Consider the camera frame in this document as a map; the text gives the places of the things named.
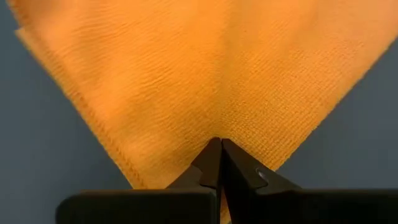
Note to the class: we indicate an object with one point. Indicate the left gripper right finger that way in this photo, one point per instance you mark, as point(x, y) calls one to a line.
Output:
point(280, 207)

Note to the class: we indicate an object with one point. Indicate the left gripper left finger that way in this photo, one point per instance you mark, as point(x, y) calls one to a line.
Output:
point(174, 205)

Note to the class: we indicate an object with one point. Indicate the orange microfibre towel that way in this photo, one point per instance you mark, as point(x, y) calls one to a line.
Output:
point(186, 77)

